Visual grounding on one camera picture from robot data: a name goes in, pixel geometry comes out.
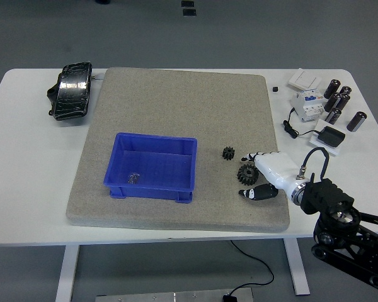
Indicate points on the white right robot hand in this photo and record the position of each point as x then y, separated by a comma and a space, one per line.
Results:
275, 168

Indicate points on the large black gear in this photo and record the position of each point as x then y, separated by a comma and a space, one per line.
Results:
248, 174

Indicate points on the small black gear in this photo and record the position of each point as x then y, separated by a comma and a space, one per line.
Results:
228, 153

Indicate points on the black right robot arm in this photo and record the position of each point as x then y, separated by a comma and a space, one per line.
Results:
334, 201

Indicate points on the blue plastic box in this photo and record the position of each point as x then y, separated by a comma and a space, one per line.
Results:
151, 170

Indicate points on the white flat panel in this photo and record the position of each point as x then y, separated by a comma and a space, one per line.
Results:
315, 143

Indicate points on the black power adapter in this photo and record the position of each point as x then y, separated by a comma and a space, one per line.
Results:
331, 136

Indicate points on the white circuit breaker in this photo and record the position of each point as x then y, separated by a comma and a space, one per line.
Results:
307, 105

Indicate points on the dark cylindrical capacitor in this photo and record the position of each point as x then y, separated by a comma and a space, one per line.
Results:
334, 115
331, 102
346, 90
332, 88
344, 101
356, 121

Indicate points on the white table leg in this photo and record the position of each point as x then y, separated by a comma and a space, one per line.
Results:
297, 267
66, 273

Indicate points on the grey-brown mat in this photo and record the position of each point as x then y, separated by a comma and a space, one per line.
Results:
176, 110

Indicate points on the black floor plug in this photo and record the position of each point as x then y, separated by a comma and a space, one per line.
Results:
228, 298

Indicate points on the small metal screws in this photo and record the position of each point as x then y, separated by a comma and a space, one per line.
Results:
134, 178

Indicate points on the black floor plate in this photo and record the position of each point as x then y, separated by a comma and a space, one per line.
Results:
187, 3
189, 12

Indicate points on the black tape-wrapped pack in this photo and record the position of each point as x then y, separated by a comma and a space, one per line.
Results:
72, 91

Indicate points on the white wall switch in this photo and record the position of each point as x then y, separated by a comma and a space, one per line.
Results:
304, 78

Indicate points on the grey metal base plate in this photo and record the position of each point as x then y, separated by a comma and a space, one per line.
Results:
163, 297

